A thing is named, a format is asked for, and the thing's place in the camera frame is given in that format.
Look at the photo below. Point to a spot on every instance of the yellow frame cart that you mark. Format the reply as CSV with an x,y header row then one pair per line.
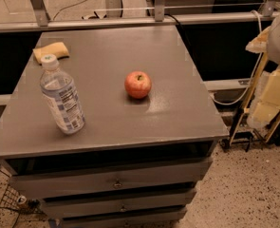
x,y
240,129

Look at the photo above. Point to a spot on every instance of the grey drawer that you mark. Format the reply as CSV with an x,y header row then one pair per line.
x,y
126,219
116,204
70,183

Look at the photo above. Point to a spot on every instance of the bottom grey drawer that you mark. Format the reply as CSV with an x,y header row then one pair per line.
x,y
126,219

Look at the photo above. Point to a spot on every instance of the yellow sponge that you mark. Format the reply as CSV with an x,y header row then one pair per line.
x,y
58,49

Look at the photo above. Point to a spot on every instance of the grey drawer cabinet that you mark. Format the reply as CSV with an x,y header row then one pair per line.
x,y
177,120

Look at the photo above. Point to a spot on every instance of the clear blue-labelled plastic water bottle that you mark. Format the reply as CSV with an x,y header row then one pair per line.
x,y
61,94

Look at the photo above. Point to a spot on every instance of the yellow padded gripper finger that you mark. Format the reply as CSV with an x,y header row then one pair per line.
x,y
259,43
266,101

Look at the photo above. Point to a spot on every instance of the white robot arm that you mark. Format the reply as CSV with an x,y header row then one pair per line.
x,y
273,44

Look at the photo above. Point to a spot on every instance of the top grey drawer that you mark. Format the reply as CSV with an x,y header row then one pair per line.
x,y
70,183

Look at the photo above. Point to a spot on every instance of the middle grey drawer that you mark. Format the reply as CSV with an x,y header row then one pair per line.
x,y
116,204

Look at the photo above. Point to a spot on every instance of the wire basket on floor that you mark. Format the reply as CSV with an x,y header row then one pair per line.
x,y
12,200

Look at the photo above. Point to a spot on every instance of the red apple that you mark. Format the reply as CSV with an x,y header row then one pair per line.
x,y
137,84

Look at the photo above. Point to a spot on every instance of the metal railing frame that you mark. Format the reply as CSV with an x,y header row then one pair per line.
x,y
48,15

